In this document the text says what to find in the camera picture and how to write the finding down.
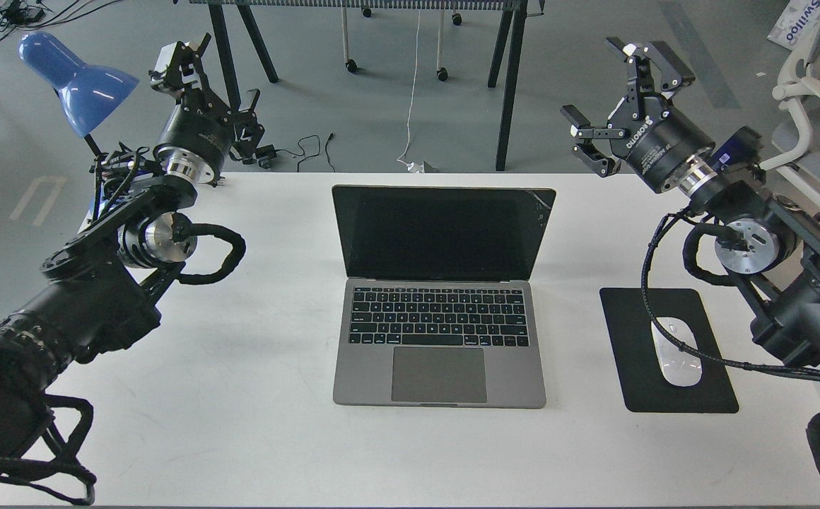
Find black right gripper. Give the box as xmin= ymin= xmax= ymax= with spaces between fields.
xmin=561 ymin=37 xmax=716 ymax=194

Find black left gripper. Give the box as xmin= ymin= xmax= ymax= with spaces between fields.
xmin=149 ymin=33 xmax=265 ymax=186

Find grey laptop notebook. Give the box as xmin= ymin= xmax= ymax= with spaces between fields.
xmin=332 ymin=185 xmax=556 ymax=409

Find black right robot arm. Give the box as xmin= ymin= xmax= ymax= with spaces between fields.
xmin=561 ymin=37 xmax=820 ymax=382

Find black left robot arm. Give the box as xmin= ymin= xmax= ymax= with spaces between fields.
xmin=0 ymin=35 xmax=264 ymax=505

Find blue desk lamp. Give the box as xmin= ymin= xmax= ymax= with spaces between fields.
xmin=17 ymin=31 xmax=139 ymax=157

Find white rolling cart legs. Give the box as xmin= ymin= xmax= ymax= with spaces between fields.
xmin=339 ymin=4 xmax=464 ymax=83

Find white printed box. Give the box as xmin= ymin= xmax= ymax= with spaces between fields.
xmin=768 ymin=0 xmax=820 ymax=49

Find white computer mouse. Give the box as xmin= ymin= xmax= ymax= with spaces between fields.
xmin=650 ymin=317 xmax=702 ymax=387

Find black mouse pad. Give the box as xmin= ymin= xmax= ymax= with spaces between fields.
xmin=599 ymin=288 xmax=739 ymax=414

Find black floor cable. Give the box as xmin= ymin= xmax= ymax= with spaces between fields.
xmin=254 ymin=132 xmax=338 ymax=173

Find black background table frame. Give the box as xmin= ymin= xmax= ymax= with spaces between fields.
xmin=189 ymin=0 xmax=545 ymax=172

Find black cable bundle floor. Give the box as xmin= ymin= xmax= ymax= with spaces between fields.
xmin=0 ymin=1 xmax=119 ymax=42

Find white hanging cable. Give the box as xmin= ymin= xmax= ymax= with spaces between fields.
xmin=397 ymin=8 xmax=440 ymax=173

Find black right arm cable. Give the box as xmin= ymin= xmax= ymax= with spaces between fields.
xmin=640 ymin=209 xmax=820 ymax=390

